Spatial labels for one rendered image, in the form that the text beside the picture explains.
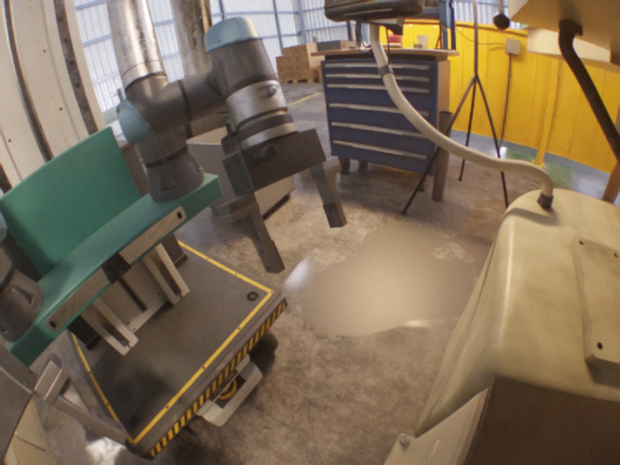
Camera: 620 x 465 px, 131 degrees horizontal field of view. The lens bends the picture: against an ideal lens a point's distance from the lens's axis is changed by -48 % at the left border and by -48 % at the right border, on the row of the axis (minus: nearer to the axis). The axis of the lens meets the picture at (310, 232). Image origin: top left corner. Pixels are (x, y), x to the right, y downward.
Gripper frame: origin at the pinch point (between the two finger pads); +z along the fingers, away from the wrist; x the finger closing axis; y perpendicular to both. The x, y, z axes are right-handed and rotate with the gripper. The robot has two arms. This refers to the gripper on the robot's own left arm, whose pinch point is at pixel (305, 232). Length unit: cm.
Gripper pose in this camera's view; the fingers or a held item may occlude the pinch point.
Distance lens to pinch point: 37.3
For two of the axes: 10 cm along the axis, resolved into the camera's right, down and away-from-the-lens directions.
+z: 3.4, 9.0, 2.7
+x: 6.6, -4.4, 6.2
